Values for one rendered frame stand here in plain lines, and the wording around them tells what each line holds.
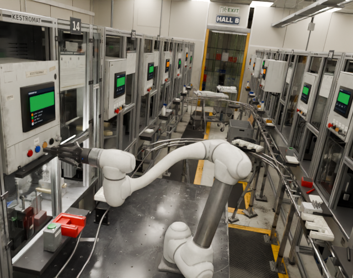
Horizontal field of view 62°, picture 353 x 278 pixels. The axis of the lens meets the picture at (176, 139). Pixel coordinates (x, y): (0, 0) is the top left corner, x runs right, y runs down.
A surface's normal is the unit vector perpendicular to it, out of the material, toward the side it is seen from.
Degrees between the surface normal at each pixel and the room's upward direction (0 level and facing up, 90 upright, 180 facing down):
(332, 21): 90
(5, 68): 90
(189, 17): 90
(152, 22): 90
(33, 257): 0
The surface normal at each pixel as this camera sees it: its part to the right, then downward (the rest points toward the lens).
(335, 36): -0.15, 0.29
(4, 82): 0.98, 0.14
